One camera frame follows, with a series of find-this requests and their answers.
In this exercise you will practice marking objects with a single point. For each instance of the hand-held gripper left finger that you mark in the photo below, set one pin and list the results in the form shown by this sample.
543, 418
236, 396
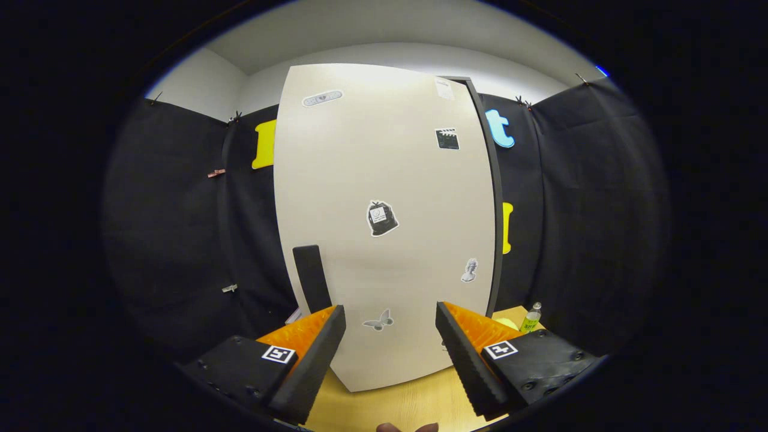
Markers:
312, 366

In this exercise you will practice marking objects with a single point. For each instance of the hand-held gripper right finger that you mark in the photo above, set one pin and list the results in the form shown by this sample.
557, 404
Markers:
467, 366

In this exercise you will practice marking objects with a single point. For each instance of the dark framed shoe cabinet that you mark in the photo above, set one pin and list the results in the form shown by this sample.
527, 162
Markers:
499, 192

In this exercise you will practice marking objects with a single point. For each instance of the beige shoe cabinet door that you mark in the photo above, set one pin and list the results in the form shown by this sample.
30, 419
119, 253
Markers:
384, 156

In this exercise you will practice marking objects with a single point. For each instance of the white book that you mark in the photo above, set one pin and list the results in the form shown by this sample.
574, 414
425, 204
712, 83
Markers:
295, 316

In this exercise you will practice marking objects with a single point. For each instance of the yellow plush toy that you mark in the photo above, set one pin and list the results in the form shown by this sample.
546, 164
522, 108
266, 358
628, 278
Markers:
507, 324

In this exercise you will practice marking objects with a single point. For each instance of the green drink bottle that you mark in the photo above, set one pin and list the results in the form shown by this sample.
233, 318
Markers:
530, 321

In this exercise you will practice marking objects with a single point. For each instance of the black backdrop cloth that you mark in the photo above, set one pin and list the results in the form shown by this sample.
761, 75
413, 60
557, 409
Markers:
180, 240

